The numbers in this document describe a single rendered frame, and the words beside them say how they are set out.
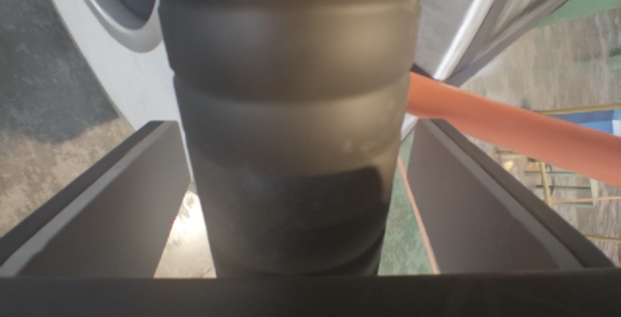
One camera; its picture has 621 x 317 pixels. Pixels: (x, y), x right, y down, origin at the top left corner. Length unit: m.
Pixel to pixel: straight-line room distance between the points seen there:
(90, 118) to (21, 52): 0.27
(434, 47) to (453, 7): 0.03
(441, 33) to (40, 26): 1.26
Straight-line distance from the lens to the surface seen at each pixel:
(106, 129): 1.30
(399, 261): 2.38
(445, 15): 0.21
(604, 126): 4.43
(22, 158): 1.29
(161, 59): 0.56
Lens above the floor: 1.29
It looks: 50 degrees down
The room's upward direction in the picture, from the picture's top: 86 degrees clockwise
